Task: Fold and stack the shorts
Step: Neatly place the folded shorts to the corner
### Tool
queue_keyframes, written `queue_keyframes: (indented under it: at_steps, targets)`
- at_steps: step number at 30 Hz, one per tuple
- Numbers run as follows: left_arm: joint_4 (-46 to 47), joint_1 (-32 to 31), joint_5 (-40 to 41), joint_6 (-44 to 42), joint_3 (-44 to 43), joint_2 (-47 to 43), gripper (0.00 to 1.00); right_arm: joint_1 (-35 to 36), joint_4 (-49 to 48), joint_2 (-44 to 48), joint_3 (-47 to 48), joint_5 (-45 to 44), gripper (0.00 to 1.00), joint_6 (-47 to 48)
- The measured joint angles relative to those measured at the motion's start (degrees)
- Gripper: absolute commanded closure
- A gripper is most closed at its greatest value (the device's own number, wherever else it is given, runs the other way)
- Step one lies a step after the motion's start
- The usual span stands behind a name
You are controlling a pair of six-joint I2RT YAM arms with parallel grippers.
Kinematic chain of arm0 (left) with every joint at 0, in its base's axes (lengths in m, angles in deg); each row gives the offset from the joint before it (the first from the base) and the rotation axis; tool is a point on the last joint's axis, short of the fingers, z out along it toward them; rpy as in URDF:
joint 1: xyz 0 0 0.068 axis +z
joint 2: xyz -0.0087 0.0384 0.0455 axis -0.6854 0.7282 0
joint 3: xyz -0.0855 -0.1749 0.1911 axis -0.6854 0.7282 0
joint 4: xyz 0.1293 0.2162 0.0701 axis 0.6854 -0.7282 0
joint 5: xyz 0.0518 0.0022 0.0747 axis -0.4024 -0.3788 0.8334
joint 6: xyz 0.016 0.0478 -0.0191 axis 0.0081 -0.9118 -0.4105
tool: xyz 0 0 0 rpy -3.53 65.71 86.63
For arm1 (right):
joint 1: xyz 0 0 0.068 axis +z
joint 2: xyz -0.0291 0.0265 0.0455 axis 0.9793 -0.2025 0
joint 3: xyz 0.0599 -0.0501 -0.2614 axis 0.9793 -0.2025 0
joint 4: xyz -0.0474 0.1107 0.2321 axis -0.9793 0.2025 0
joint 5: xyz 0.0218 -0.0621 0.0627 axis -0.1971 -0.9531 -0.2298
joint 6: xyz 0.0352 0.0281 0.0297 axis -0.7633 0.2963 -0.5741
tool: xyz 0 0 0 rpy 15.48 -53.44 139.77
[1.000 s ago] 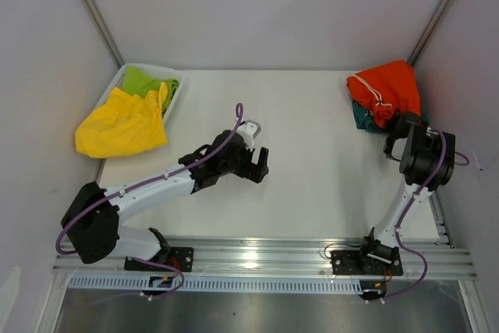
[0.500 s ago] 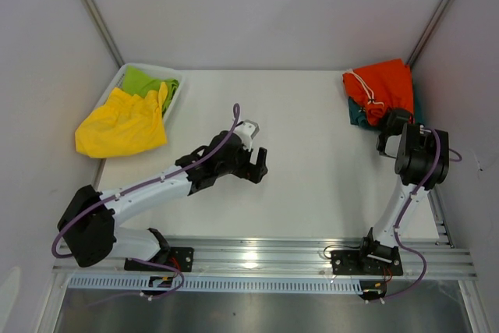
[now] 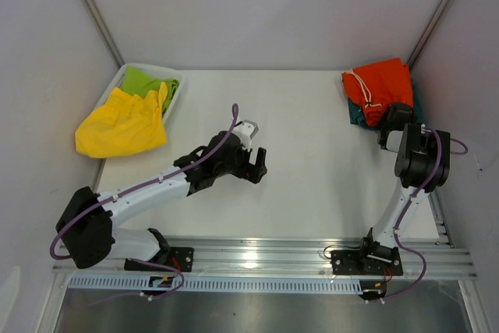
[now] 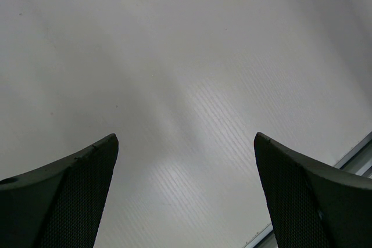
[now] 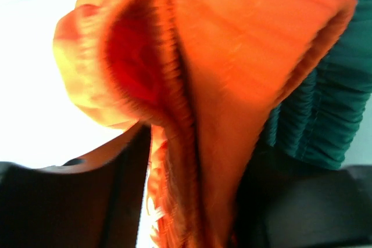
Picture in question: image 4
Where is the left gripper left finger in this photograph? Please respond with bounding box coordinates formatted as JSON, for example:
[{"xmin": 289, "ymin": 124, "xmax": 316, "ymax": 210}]
[{"xmin": 1, "ymin": 134, "xmax": 119, "ymax": 247}]

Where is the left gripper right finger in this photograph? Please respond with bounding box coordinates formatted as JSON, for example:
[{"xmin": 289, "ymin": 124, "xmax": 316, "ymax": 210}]
[{"xmin": 254, "ymin": 132, "xmax": 371, "ymax": 247}]

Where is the aluminium mounting rail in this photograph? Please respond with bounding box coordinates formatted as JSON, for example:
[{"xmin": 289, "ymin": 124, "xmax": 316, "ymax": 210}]
[{"xmin": 243, "ymin": 132, "xmax": 371, "ymax": 248}]

